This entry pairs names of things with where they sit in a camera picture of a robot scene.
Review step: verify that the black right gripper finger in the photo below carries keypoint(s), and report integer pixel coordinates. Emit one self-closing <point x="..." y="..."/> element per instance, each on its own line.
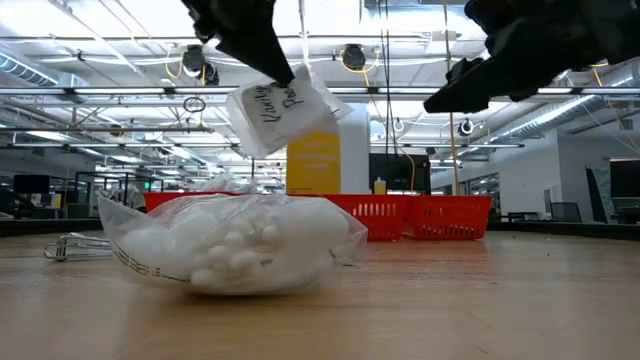
<point x="462" y="66"/>
<point x="475" y="92"/>

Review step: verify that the yellow bottle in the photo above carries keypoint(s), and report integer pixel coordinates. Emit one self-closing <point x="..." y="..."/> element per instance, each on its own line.
<point x="380" y="187"/>

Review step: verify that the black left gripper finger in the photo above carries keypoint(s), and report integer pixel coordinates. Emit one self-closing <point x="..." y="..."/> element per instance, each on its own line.
<point x="265" y="50"/>

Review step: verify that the black monitor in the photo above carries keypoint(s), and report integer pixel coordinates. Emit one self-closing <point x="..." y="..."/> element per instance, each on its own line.
<point x="400" y="172"/>
<point x="625" y="177"/>
<point x="30" y="184"/>

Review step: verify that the labelled vanity pack bag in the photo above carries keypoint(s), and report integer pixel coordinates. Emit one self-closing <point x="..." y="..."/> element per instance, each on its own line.
<point x="280" y="115"/>

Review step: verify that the cotton swabs and balls bag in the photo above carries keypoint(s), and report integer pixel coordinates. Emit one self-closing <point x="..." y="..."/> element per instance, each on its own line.
<point x="225" y="250"/>

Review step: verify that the red plastic basket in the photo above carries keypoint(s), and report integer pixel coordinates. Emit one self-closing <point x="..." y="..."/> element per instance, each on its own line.
<point x="165" y="200"/>
<point x="375" y="215"/>
<point x="450" y="215"/>

